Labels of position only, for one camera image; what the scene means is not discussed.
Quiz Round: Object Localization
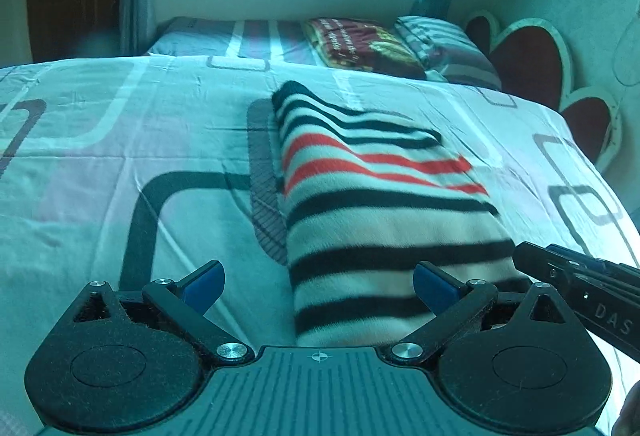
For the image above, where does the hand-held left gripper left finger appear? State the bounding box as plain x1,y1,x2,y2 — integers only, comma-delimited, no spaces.
71,259,255,363

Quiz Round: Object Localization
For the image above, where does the red printed folded blanket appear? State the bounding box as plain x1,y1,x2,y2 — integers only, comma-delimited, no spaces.
302,17,429,80

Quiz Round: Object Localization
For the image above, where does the patterned bed sheet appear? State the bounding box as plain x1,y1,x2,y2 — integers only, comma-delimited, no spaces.
0,56,640,436

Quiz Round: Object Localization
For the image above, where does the striped knit sweater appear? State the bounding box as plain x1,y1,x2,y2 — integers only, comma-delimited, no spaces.
270,80,535,348

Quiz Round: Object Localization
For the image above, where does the striped pillow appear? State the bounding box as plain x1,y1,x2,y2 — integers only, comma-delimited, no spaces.
394,15,504,91

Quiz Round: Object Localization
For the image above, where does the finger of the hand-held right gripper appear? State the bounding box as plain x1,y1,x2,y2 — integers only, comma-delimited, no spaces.
547,244,609,273
512,241,584,290

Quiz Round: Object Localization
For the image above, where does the heart-shaped headboard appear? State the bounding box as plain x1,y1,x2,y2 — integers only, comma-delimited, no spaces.
462,9,624,173

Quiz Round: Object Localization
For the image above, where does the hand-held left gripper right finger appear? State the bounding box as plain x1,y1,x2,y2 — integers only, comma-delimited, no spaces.
389,260,567,365

